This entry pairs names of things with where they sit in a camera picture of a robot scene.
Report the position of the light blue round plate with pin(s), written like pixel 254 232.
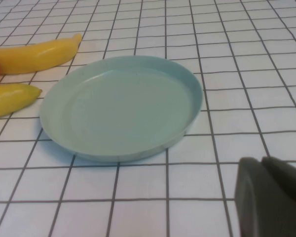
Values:
pixel 125 111

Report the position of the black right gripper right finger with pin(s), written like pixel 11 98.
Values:
pixel 288 182

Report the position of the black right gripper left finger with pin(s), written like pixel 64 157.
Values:
pixel 256 202

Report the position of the yellow banana with long stem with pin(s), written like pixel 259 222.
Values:
pixel 34 56

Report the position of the yellow banana with green tip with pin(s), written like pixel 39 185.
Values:
pixel 10 98

